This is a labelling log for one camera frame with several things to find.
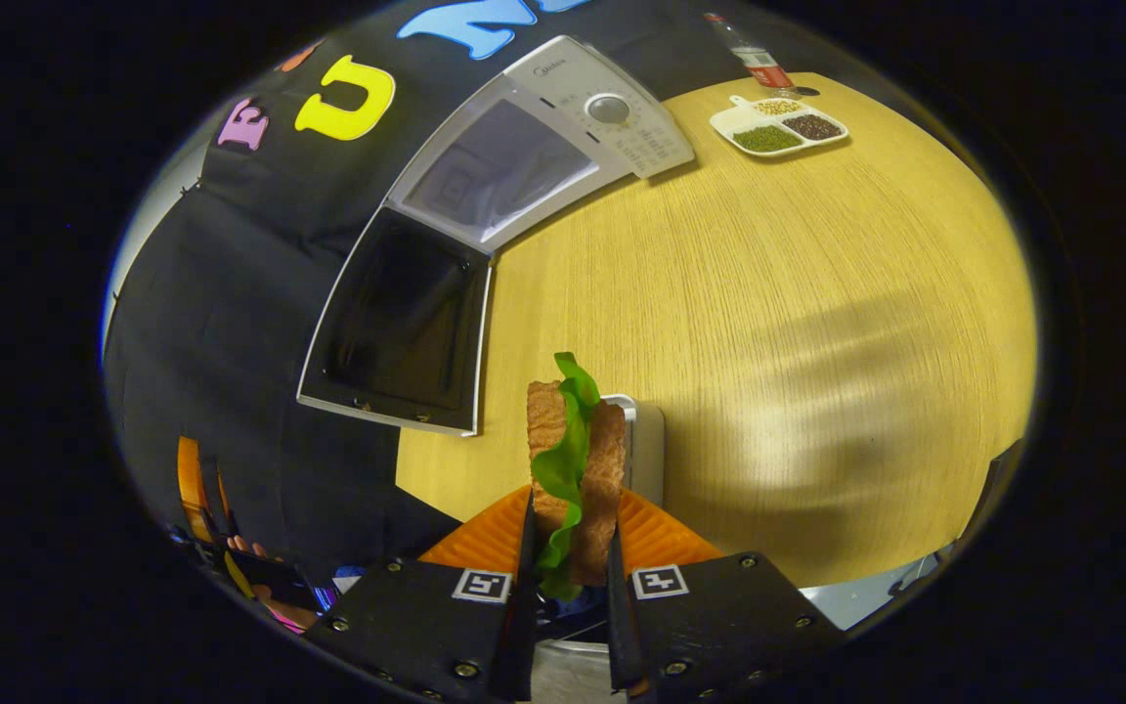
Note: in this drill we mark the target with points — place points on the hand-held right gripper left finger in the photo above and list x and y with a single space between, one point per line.
524 606

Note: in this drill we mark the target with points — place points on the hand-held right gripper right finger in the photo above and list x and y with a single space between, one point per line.
620 616

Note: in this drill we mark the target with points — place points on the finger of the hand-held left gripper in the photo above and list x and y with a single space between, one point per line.
190 489
223 504

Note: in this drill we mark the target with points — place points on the lettuce sandwich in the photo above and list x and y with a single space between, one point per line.
602 479

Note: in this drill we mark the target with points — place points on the white microwave oven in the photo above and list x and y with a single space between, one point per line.
514 166

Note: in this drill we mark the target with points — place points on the small white ribbed tray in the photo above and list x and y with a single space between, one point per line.
646 450

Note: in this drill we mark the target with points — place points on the black backdrop cloth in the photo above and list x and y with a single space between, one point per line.
231 323

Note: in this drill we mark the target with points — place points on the white divided dish with grains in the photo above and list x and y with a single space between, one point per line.
778 127

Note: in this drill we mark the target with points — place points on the clear bottle with red label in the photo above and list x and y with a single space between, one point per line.
754 57

